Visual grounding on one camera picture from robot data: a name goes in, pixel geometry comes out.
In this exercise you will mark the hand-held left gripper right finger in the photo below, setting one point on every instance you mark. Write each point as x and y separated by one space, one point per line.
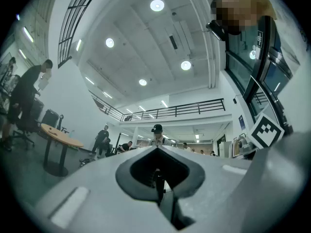
213 190

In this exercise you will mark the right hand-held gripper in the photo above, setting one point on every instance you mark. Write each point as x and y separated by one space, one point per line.
272 178

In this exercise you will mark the group of strip ceiling lights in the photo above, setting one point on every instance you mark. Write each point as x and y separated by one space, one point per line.
89 80

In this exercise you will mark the white ceiling pipes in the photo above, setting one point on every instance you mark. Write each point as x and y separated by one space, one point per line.
212 57

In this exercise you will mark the blue wall poster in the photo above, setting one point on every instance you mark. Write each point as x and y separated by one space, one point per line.
240 122

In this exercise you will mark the black bin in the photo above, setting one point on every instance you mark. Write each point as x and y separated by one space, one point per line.
49 118

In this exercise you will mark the white cabinet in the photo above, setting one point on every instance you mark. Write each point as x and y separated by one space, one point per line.
224 149

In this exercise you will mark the black balcony railing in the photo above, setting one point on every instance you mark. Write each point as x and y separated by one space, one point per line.
175 109

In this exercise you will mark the person's head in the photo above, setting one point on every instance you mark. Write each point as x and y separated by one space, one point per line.
239 6

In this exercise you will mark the round ceiling light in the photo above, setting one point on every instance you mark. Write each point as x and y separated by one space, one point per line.
143 82
109 42
185 65
157 5

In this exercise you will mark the black window grille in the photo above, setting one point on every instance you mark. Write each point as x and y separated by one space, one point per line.
73 16

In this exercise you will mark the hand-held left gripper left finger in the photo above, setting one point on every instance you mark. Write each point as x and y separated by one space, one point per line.
97 193

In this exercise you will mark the ceiling air vent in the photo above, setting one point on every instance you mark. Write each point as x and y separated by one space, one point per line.
173 41

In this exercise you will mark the black-framed glass partition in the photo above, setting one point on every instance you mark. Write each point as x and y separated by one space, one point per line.
264 64

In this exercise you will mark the black head-mounted camera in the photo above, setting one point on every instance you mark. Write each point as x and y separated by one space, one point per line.
216 30

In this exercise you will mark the black office chair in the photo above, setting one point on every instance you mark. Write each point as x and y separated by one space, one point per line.
23 132

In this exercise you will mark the white hand-held device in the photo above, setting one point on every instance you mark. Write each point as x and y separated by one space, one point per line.
44 81

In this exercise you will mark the round wooden table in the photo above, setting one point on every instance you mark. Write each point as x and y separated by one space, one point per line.
60 136

